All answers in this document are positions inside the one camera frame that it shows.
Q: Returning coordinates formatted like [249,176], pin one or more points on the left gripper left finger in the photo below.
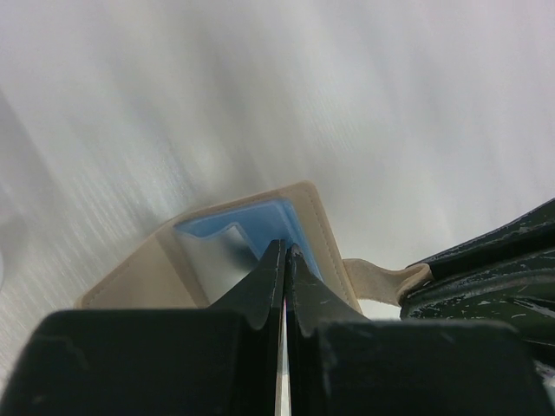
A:
[220,360]

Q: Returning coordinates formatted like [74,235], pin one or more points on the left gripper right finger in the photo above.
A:
[342,363]

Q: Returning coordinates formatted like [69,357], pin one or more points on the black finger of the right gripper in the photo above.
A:
[505,275]

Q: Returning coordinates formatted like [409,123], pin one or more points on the beige card holder wallet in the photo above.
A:
[195,258]

